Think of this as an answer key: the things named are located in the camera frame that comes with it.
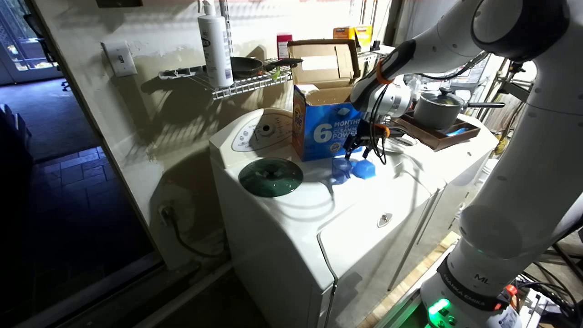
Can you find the tall white bottle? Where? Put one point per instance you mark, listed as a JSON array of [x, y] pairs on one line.
[[215, 48]]

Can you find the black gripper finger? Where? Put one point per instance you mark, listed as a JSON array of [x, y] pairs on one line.
[[354, 148], [376, 148]]

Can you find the white wall outlet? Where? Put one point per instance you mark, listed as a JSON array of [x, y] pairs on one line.
[[120, 58]]

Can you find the wooden base board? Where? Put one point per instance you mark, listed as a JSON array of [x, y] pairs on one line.
[[406, 279]]

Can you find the red container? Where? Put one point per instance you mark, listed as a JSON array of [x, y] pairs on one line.
[[283, 46]]

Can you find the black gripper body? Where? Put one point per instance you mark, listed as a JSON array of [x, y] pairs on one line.
[[372, 130]]

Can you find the blue cardboard detergent box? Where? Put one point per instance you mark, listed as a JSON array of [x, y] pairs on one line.
[[321, 130]]

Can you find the green plastic clamp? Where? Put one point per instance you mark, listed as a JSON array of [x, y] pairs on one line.
[[439, 312]]

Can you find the dark green round lid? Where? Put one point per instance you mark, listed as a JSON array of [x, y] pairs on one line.
[[270, 177]]

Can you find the white laundry machine with door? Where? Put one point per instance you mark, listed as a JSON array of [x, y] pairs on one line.
[[303, 242]]

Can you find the grey cooking pot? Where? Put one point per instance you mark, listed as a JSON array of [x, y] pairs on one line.
[[437, 109]]

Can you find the yellow box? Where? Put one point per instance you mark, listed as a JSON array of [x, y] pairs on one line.
[[343, 33]]

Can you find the brown wooden tray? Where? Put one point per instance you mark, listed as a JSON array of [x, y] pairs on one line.
[[437, 137]]

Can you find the black frying pan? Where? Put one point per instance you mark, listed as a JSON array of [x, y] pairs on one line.
[[252, 66]]

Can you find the light blue plastic scoop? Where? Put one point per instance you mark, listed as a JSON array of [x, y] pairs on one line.
[[363, 170]]

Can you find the dark blue translucent scoop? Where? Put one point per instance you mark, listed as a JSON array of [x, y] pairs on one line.
[[341, 168]]

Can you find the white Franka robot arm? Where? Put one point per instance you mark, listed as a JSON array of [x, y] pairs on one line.
[[529, 182]]

